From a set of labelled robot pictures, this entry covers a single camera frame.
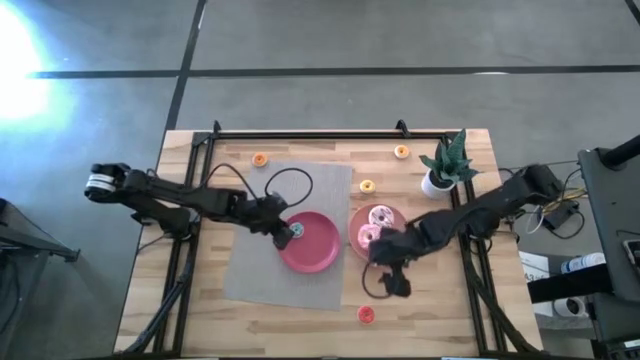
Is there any black cart shelf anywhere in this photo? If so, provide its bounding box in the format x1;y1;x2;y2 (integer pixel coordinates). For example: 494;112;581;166
527;262;614;305

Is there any black aluminium table frame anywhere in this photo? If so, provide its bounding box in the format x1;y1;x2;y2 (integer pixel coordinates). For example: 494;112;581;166
122;119;544;357

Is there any green snake plant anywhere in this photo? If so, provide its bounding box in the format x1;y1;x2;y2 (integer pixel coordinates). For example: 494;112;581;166
418;128;480;186

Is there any white plastic bottle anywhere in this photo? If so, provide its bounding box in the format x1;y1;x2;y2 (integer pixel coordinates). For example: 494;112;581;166
559;252;607;275

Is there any yellow cable bundle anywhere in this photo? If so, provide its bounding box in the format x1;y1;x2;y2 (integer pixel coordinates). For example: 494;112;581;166
544;187;587;214

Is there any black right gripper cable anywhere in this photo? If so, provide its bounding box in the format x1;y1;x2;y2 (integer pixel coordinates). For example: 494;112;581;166
361;260;396;300

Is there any white paper box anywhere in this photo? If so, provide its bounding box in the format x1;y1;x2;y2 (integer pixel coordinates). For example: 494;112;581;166
518;249;551;284

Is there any grey equipment cart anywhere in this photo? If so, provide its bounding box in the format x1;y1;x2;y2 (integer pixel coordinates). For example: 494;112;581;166
577;133;640;301

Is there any salmon pink round plate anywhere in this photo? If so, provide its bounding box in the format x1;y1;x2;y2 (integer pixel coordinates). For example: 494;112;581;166
347;202;409;263

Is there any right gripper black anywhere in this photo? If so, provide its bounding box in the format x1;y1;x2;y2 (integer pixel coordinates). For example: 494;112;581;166
368;219;432;299

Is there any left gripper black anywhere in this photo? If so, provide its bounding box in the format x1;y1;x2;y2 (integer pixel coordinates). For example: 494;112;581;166
232;192;296;251

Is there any black arched arm cable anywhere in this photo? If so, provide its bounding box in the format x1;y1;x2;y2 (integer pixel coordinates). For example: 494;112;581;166
202;162;257;201

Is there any red round plate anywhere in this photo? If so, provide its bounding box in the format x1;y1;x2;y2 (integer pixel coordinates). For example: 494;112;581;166
276;210;342;275

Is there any black floor stand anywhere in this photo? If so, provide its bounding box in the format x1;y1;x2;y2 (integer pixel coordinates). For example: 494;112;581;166
0;197;81;360

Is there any black looped gripper cable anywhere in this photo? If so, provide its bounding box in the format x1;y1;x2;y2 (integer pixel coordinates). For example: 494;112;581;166
263;166;315;209

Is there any large pink iced donut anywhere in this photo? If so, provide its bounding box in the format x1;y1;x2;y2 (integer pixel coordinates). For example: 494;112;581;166
356;223;384;251

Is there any white plant pot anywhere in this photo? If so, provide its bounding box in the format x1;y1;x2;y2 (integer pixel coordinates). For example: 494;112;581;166
420;168;457;200

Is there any black power adapter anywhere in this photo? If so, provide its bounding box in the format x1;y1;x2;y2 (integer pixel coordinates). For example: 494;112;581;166
542;199;581;232

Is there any black round pole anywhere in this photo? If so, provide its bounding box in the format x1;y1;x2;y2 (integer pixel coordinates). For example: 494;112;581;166
599;133;640;169

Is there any grey woven placemat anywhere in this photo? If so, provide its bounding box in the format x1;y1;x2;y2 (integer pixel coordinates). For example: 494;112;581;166
222;159;354;312

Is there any white tape roll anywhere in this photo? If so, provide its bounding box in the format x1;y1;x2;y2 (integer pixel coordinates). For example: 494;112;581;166
552;296;587;319

